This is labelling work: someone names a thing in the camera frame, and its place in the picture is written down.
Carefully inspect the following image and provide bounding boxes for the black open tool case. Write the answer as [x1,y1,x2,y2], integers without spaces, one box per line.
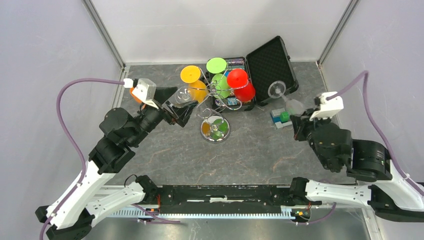
[205,36,299,112]

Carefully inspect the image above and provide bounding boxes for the toy block stack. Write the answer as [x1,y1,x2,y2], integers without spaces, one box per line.
[270,108,293,129]

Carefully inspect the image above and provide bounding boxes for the green plastic wine glass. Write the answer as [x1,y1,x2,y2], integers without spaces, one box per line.
[206,57,231,99]

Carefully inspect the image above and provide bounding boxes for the chrome wine glass rack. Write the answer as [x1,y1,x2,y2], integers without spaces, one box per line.
[196,69,254,143]

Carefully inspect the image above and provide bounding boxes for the clear wine glass front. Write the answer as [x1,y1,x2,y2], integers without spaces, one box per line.
[267,80,306,116]

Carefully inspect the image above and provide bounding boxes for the orange plastic wine glass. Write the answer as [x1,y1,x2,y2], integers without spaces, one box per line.
[129,87,146,111]

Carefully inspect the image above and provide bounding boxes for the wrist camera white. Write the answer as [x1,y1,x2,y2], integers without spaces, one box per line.
[123,78,159,109]
[309,91,344,121]

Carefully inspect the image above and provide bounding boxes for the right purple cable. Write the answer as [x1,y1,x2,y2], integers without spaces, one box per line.
[326,70,424,198]

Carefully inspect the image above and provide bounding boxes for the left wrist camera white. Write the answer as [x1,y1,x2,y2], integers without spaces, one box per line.
[123,78,159,109]

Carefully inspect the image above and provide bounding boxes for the purple cable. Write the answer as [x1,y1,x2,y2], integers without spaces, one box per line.
[39,77,133,240]
[326,70,424,198]

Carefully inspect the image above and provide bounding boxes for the yellow plastic wine glass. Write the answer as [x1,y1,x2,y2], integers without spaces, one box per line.
[180,65,208,104]

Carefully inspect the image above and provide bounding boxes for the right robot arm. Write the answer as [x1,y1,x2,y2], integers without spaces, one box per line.
[288,108,424,223]

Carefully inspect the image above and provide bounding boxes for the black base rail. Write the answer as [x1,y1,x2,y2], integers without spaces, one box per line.
[99,183,319,223]

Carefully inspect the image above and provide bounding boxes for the clear wine glass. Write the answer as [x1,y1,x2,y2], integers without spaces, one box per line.
[267,80,306,116]
[174,87,198,108]

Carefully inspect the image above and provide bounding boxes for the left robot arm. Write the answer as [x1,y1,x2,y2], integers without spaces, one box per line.
[35,87,198,240]

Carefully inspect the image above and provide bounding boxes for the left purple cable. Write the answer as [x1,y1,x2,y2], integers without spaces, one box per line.
[39,77,133,240]

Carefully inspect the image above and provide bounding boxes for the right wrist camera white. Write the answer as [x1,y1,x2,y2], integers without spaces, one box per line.
[309,91,344,121]

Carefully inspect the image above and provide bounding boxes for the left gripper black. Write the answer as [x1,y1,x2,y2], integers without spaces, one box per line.
[127,87,199,147]

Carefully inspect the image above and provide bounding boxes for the red plastic wine glass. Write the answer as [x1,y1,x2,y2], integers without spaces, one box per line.
[226,68,248,89]
[233,82,256,102]

